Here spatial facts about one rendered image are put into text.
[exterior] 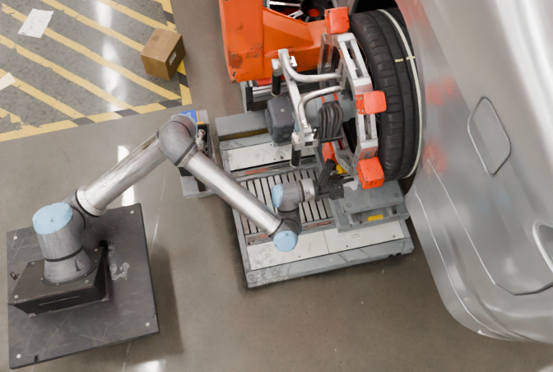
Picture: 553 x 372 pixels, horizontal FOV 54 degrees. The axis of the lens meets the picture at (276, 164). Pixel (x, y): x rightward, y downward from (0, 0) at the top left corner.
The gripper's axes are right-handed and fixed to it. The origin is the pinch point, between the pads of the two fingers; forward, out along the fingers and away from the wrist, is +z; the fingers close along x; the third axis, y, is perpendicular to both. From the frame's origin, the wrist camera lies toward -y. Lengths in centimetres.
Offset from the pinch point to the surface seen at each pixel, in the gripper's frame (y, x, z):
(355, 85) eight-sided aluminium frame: -41.6, 26.7, -5.8
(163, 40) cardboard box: -58, -123, -72
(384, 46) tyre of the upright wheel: -52, 24, 6
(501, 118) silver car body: -40, 90, 10
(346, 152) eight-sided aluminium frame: -7.2, -9.7, -2.1
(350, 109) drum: -29.2, 6.8, -3.1
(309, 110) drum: -31.2, 6.2, -18.5
